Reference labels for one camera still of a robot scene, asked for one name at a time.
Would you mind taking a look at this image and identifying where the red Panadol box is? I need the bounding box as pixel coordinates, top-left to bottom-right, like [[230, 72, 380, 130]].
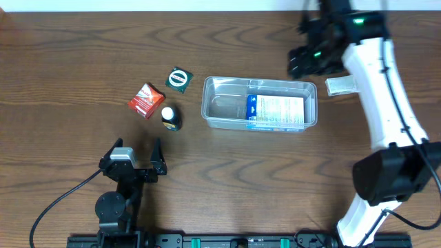
[[127, 83, 165, 119]]

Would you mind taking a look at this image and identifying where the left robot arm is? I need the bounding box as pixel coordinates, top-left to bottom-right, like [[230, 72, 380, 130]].
[[95, 138, 167, 248]]

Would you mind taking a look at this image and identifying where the blue fever patch box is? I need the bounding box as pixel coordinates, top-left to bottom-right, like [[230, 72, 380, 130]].
[[246, 94, 305, 132]]

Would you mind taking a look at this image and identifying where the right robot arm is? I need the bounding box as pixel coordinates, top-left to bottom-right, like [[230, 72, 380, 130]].
[[287, 0, 440, 247]]

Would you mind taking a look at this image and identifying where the white green medicine sachet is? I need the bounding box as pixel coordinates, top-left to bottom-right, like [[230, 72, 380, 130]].
[[325, 75, 359, 96]]

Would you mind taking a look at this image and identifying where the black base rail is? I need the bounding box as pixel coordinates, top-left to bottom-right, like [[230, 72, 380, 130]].
[[66, 233, 413, 248]]

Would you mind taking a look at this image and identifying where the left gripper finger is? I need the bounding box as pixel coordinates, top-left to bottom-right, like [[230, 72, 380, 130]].
[[103, 138, 123, 159], [150, 138, 165, 169]]

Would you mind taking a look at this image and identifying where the dark green square box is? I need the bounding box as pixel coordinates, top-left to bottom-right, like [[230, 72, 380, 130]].
[[165, 67, 193, 94]]

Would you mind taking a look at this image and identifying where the clear plastic container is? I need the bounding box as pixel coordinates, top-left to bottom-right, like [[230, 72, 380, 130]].
[[201, 76, 318, 132]]

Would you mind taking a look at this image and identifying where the dark bottle white cap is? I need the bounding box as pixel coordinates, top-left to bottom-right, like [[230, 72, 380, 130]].
[[161, 107, 182, 131]]

